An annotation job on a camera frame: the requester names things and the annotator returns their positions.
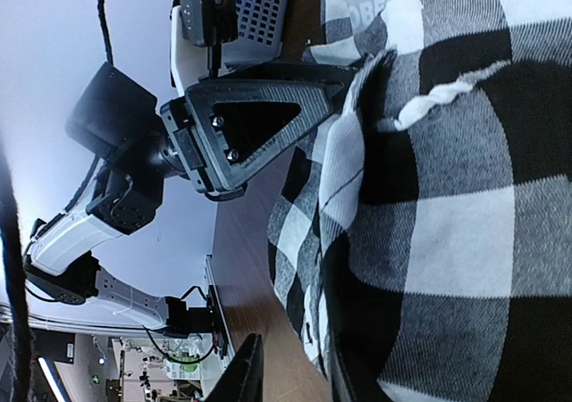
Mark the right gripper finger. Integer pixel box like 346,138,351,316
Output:
214,333,264,402

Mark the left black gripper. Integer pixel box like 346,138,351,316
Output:
65,63,335,202

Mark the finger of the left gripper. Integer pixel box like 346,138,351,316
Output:
219,60,358,85

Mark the black white checkered cloth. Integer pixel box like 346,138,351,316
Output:
268,0,571,401

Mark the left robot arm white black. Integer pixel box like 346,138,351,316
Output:
25,61,356,339

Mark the white plastic laundry basket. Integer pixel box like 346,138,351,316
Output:
223,0,289,65

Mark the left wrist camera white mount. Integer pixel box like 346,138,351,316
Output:
170,0,238,96

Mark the front aluminium rail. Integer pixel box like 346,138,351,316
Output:
205,254,235,368

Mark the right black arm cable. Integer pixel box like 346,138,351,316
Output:
0,142,37,402

